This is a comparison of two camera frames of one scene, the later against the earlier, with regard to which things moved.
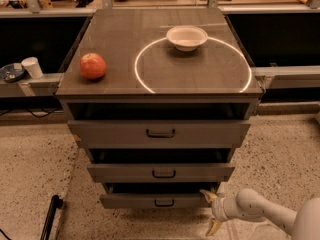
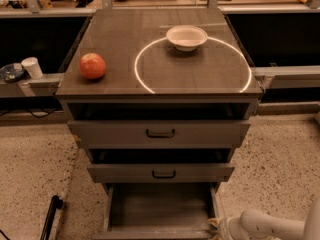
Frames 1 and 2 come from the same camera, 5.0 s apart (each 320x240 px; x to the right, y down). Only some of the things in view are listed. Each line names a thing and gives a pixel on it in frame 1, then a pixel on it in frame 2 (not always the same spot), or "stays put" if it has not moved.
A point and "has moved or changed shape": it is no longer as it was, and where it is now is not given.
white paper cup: x=33 y=66 stays put
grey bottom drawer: x=155 y=201 has moved or changed shape
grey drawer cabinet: x=161 y=99 stays put
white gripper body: x=218 y=208 → x=227 y=226
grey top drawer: x=159 y=133 stays put
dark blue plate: x=9 y=74 stays put
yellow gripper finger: x=209 y=196 → x=216 y=222
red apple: x=92 y=65 stays put
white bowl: x=186 y=38 stays put
